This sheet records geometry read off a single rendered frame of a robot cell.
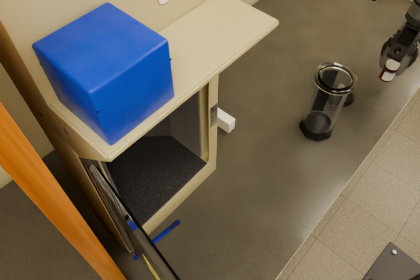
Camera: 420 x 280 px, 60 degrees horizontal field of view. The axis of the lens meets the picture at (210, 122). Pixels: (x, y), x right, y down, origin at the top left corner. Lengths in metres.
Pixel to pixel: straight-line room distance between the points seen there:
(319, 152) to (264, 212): 0.26
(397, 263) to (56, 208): 1.84
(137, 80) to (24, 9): 0.13
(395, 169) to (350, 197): 0.35
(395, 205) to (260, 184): 1.33
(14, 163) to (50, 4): 0.16
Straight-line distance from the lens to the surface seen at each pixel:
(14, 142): 0.36
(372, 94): 1.32
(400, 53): 1.18
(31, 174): 0.39
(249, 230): 0.97
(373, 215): 2.18
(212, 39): 0.52
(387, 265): 2.09
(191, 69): 0.48
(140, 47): 0.38
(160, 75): 0.40
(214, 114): 0.82
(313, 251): 2.00
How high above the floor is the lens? 1.84
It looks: 53 degrees down
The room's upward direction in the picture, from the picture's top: straight up
